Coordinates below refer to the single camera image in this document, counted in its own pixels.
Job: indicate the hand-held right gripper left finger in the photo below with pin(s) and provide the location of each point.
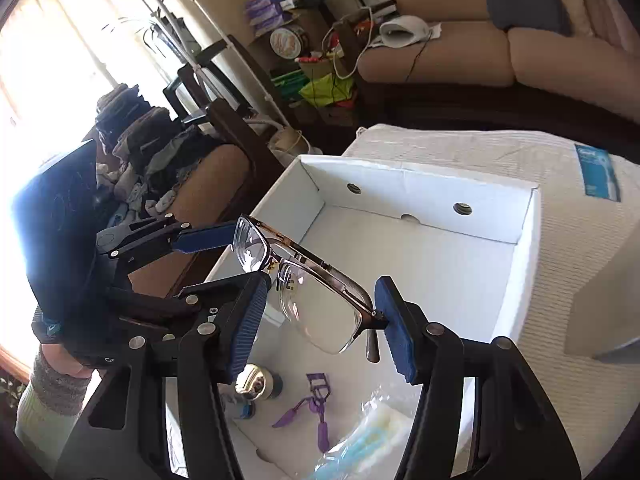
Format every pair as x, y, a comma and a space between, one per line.
250, 325

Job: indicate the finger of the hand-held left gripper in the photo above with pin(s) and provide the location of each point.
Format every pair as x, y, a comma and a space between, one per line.
215, 290
205, 237

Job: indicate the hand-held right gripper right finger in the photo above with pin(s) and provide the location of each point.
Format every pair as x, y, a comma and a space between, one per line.
397, 330

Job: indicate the white cardboard box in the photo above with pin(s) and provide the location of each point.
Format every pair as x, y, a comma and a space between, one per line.
425, 260

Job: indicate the brown-framed eyeglasses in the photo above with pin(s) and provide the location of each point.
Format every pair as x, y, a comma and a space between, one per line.
320, 270

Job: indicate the purple eyelash curler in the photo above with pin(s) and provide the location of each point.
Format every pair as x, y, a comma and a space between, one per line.
315, 405

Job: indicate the clear packet with teal item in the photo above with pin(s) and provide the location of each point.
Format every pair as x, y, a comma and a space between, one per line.
370, 435

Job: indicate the person's left forearm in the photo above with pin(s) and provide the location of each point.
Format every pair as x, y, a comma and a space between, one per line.
55, 390

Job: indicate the brown armchair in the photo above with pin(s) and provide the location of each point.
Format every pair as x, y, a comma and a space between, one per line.
210, 185

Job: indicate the gold-lidded jar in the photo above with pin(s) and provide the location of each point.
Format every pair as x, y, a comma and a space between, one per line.
255, 382

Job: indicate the pile of clothes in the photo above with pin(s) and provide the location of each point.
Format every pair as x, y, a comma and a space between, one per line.
150, 150

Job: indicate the dark wooden chair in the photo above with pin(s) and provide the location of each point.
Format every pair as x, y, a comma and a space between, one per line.
225, 125

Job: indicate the green bag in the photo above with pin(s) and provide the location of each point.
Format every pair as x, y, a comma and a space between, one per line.
320, 90

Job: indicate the white clothes rack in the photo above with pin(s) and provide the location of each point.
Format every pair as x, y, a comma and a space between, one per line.
200, 35

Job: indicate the round printed tin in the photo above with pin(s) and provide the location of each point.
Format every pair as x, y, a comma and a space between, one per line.
287, 42

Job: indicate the stack of purple boxes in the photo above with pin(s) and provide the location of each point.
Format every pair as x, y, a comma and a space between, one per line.
270, 10

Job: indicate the blue toothbrush packet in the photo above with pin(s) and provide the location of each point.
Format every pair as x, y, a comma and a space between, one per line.
597, 172

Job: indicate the white handheld appliance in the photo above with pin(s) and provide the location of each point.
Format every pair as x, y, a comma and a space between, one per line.
402, 30

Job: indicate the beige sofa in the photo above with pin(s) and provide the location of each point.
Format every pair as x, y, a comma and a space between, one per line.
525, 60

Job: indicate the grey-blue cushion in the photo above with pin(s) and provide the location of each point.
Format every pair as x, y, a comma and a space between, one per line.
527, 5

